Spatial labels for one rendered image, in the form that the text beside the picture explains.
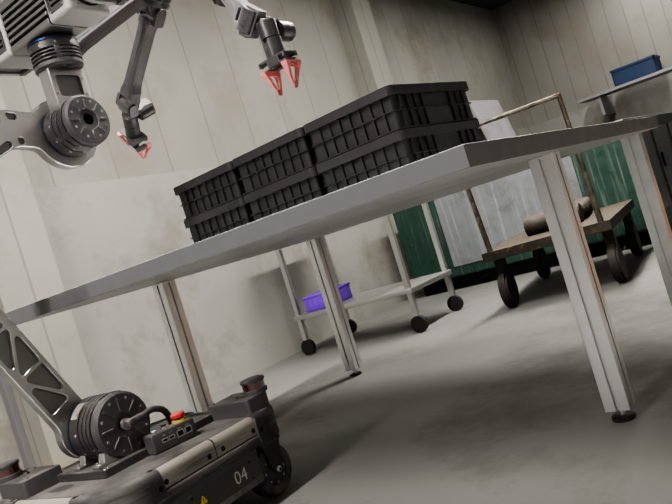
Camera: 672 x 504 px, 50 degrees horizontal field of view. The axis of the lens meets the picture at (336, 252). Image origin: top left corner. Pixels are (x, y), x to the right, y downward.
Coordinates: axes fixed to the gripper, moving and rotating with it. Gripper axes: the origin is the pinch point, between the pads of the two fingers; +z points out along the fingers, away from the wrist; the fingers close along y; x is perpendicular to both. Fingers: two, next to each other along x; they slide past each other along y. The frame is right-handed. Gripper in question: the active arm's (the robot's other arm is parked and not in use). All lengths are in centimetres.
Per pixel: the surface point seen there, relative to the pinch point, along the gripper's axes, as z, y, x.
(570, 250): 64, -61, -5
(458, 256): 93, 147, -307
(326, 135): 17.8, -14.7, 9.0
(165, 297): 46, 80, 3
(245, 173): 18.2, 18.3, 8.3
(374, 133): 22.3, -29.4, 9.5
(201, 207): 22.2, 41.6, 8.0
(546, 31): -102, 186, -743
